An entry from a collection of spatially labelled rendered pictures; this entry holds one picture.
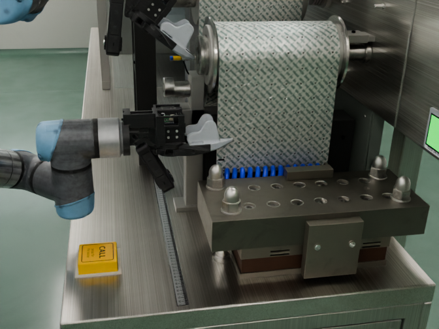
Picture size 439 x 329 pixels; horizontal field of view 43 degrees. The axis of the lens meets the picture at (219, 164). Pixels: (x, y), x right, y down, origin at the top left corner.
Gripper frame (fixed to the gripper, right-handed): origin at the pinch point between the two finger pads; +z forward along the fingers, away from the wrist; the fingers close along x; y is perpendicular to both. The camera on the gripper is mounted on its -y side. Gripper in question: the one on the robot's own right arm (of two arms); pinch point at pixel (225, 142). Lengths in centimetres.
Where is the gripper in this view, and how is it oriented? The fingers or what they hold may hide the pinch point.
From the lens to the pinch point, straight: 108.7
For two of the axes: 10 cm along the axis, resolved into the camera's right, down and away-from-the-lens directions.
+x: -1.9, -4.1, 8.9
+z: 9.8, -0.6, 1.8
